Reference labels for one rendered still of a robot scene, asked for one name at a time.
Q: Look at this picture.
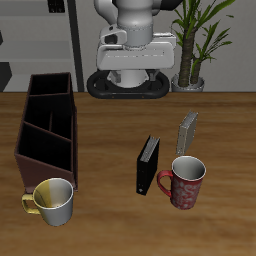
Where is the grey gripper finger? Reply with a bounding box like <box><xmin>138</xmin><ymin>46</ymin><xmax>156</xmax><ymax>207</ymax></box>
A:
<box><xmin>147</xmin><ymin>69</ymin><xmax>159</xmax><ymax>82</ymax></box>
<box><xmin>106</xmin><ymin>70</ymin><xmax>122</xmax><ymax>84</ymax></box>

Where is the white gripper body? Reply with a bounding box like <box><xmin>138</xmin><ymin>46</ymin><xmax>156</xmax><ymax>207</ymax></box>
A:
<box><xmin>96</xmin><ymin>31</ymin><xmax>177</xmax><ymax>72</ymax></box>

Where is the dark brown desk caddy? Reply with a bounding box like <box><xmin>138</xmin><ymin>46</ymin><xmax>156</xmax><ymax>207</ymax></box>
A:
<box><xmin>13</xmin><ymin>71</ymin><xmax>80</xmax><ymax>195</ymax></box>

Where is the red patterned mug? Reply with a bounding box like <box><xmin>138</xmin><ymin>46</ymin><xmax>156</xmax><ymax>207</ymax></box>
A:
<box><xmin>156</xmin><ymin>155</ymin><xmax>208</xmax><ymax>211</ymax></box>

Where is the yellow and white mug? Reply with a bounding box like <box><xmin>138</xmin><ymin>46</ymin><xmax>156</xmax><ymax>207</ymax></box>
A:
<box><xmin>21</xmin><ymin>177</ymin><xmax>75</xmax><ymax>228</ymax></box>

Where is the green pot plant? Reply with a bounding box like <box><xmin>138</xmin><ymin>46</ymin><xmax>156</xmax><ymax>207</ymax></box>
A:
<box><xmin>169</xmin><ymin>0</ymin><xmax>236</xmax><ymax>94</ymax></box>

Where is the grey book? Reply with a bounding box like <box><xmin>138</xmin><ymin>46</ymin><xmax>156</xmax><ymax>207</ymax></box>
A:
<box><xmin>175</xmin><ymin>110</ymin><xmax>200</xmax><ymax>157</ymax></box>

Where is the grey shelf unit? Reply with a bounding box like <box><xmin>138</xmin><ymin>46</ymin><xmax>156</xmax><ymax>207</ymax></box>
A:
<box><xmin>0</xmin><ymin>0</ymin><xmax>79</xmax><ymax>93</ymax></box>

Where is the black book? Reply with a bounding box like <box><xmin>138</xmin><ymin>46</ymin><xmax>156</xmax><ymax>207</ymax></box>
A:
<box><xmin>135</xmin><ymin>134</ymin><xmax>161</xmax><ymax>197</ymax></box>

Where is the flat black base plate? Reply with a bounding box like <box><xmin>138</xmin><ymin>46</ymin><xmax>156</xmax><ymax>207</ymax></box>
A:
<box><xmin>86</xmin><ymin>69</ymin><xmax>171</xmax><ymax>100</ymax></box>

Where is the dark vertical post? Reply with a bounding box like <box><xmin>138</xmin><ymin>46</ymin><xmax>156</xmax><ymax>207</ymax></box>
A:
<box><xmin>66</xmin><ymin>0</ymin><xmax>85</xmax><ymax>93</ymax></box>

